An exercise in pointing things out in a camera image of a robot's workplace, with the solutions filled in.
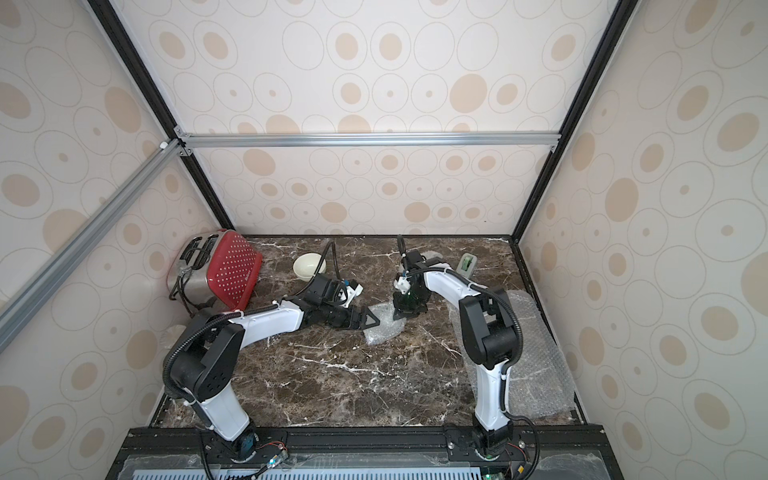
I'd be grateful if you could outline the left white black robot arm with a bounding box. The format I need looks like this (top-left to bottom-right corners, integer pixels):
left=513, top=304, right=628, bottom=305
left=162, top=299, right=380, bottom=442

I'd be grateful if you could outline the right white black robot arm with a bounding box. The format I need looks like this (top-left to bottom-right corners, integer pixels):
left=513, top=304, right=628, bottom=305
left=393, top=264, right=524, bottom=455

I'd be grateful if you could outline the plain cream bowl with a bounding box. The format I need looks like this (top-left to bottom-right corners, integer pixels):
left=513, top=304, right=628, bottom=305
left=293, top=253, right=327, bottom=282

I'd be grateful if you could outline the white green small device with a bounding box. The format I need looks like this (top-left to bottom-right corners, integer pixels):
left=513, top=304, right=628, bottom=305
left=456, top=253, right=478, bottom=279

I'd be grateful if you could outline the red silver toaster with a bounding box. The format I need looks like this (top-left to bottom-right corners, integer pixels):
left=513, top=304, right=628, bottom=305
left=167, top=230, right=263, bottom=314

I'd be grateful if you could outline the upper glass jar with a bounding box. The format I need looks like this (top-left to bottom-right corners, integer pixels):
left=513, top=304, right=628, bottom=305
left=159, top=324, right=186, bottom=350

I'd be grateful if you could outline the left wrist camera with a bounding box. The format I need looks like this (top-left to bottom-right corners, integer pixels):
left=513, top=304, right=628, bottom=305
left=308, top=274, right=363, bottom=308

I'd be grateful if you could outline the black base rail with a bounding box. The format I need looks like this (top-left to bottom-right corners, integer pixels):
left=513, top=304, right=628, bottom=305
left=107, top=425, right=623, bottom=479

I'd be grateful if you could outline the horizontal aluminium frame bar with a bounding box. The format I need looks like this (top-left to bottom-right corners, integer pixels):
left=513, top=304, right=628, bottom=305
left=181, top=131, right=560, bottom=148

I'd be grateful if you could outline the diagonal aluminium frame bar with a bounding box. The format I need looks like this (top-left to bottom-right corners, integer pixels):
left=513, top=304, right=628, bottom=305
left=1, top=139, right=182, bottom=349

